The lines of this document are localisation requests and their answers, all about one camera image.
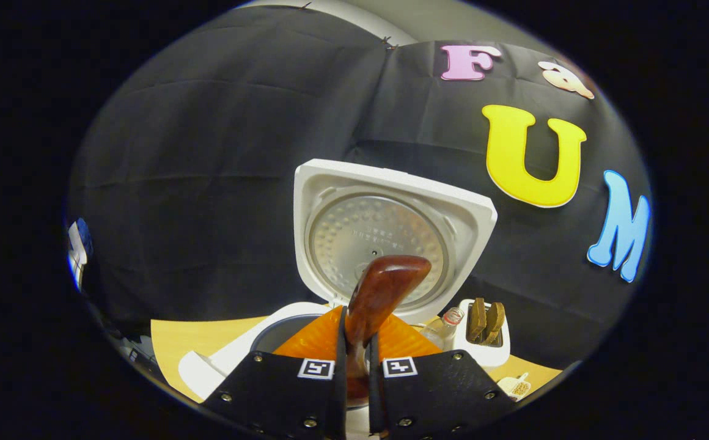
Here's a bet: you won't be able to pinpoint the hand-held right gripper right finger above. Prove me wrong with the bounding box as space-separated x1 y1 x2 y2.
367 313 518 440

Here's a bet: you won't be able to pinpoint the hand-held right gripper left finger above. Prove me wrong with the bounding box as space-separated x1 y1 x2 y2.
200 306 348 440

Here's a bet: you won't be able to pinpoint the brown wooden spoon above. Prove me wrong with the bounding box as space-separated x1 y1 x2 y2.
343 255 433 408

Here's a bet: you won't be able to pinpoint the white rice cooker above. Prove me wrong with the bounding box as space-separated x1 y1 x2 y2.
177 159 499 436

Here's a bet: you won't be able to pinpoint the white toaster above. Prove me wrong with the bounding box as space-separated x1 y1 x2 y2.
455 298 512 368

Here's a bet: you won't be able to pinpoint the clear plastic bottle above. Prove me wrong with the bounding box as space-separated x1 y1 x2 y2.
419 307 466 350

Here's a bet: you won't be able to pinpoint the white divided grain dish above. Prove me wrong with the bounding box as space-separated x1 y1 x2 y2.
497 373 533 402

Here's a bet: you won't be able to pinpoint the brown bread slice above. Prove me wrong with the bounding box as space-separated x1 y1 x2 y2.
483 302 507 347
468 298 488 345

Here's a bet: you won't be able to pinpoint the black backdrop cloth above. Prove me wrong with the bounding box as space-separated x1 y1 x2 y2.
67 6 655 373

